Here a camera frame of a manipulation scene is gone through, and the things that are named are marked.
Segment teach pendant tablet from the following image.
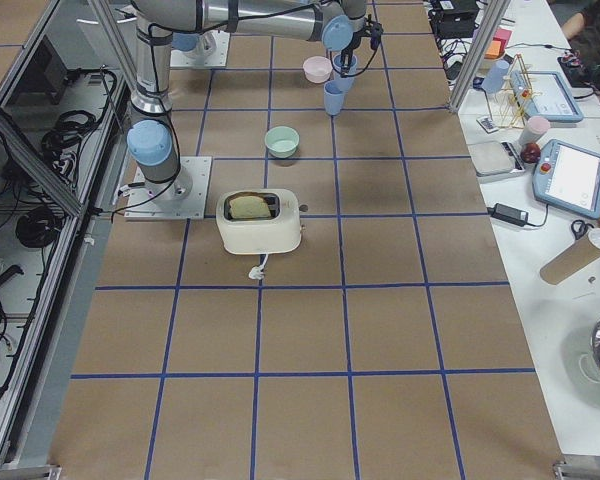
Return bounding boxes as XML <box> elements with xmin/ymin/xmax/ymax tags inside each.
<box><xmin>509</xmin><ymin>70</ymin><xmax>584</xmax><ymax>123</ymax></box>
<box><xmin>532</xmin><ymin>139</ymin><xmax>600</xmax><ymax>219</ymax></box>

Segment cream white toaster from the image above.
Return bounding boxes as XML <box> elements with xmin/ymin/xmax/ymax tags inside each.
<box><xmin>216</xmin><ymin>189</ymin><xmax>301</xmax><ymax>255</ymax></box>

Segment grey kitchen scale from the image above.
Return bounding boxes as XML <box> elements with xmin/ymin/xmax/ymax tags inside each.
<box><xmin>468</xmin><ymin>141</ymin><xmax>525</xmax><ymax>183</ymax></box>

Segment wooden cup rack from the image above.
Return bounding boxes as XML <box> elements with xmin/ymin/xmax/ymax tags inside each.
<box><xmin>482</xmin><ymin>53</ymin><xmax>530</xmax><ymax>129</ymax></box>

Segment far teach pendant tablet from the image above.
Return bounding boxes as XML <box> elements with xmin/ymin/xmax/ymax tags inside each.
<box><xmin>509</xmin><ymin>70</ymin><xmax>584</xmax><ymax>123</ymax></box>

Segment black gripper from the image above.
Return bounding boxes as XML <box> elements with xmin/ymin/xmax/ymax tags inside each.
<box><xmin>339</xmin><ymin>14</ymin><xmax>383</xmax><ymax>74</ymax></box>

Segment black scissors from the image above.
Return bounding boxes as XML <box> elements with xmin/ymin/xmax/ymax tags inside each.
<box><xmin>570</xmin><ymin>219</ymin><xmax>594</xmax><ymax>241</ymax></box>

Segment white toaster power cord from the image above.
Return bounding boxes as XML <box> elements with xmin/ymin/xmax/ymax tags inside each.
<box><xmin>249</xmin><ymin>253</ymin><xmax>270</xmax><ymax>281</ymax></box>

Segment pink plastic bowl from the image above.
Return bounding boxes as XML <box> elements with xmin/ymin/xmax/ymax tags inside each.
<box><xmin>302</xmin><ymin>56</ymin><xmax>333</xmax><ymax>84</ymax></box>

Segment near teach pendant tablet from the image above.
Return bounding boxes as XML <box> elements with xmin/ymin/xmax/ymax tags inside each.
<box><xmin>532</xmin><ymin>139</ymin><xmax>600</xmax><ymax>219</ymax></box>

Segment red apple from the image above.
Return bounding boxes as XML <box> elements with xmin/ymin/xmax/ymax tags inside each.
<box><xmin>520</xmin><ymin>142</ymin><xmax>541</xmax><ymax>164</ymax></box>

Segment bread slice in toaster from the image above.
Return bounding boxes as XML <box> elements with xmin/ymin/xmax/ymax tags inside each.
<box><xmin>229</xmin><ymin>195</ymin><xmax>271</xmax><ymax>220</ymax></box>

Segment blue cup on rack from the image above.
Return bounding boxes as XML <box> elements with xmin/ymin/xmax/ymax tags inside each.
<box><xmin>481</xmin><ymin>60</ymin><xmax>509</xmax><ymax>94</ymax></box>

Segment light blue plastic cup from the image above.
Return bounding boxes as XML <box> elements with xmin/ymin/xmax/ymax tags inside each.
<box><xmin>333</xmin><ymin>54</ymin><xmax>357</xmax><ymax>93</ymax></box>

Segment mint green plastic bowl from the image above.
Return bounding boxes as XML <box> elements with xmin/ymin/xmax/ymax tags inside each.
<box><xmin>264</xmin><ymin>126</ymin><xmax>300</xmax><ymax>159</ymax></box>

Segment cardboard tube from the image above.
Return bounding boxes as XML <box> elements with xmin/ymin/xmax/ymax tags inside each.
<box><xmin>539</xmin><ymin>228</ymin><xmax>600</xmax><ymax>285</ymax></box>

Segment aluminium frame post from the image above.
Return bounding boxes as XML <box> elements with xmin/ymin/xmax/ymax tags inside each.
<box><xmin>448</xmin><ymin>0</ymin><xmax>510</xmax><ymax>113</ymax></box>

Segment pink cup on desk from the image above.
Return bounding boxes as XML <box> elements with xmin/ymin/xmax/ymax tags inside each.
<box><xmin>518</xmin><ymin>115</ymin><xmax>551</xmax><ymax>147</ymax></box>

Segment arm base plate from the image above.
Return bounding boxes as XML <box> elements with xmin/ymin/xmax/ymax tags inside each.
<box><xmin>170</xmin><ymin>30</ymin><xmax>230</xmax><ymax>70</ymax></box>
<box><xmin>124</xmin><ymin>156</ymin><xmax>212</xmax><ymax>221</ymax></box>

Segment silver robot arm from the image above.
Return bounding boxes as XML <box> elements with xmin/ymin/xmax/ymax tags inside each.
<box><xmin>127</xmin><ymin>1</ymin><xmax>365</xmax><ymax>208</ymax></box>
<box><xmin>132</xmin><ymin>1</ymin><xmax>383</xmax><ymax>72</ymax></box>

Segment orange sticky note pad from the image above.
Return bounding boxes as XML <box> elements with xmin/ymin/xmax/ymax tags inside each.
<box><xmin>484</xmin><ymin>28</ymin><xmax>513</xmax><ymax>60</ymax></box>

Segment black power adapter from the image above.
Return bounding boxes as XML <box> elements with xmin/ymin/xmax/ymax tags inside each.
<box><xmin>487</xmin><ymin>203</ymin><xmax>528</xmax><ymax>227</ymax></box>

